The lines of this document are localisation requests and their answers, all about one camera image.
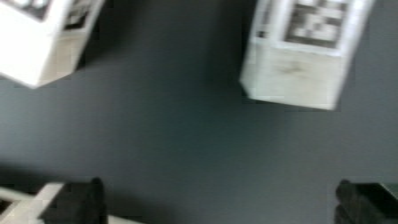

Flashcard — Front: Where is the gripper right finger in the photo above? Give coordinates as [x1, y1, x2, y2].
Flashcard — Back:
[333, 179, 398, 224]

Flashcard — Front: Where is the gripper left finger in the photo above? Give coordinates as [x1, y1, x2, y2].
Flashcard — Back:
[40, 178, 108, 224]

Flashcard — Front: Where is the white square tabletop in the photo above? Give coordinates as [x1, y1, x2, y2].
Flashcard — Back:
[0, 182, 143, 224]

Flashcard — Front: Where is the white table leg far left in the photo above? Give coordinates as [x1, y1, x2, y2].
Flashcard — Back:
[239, 0, 376, 110]

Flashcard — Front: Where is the white table leg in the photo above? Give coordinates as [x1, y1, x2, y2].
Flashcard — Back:
[239, 0, 376, 110]
[0, 0, 106, 88]

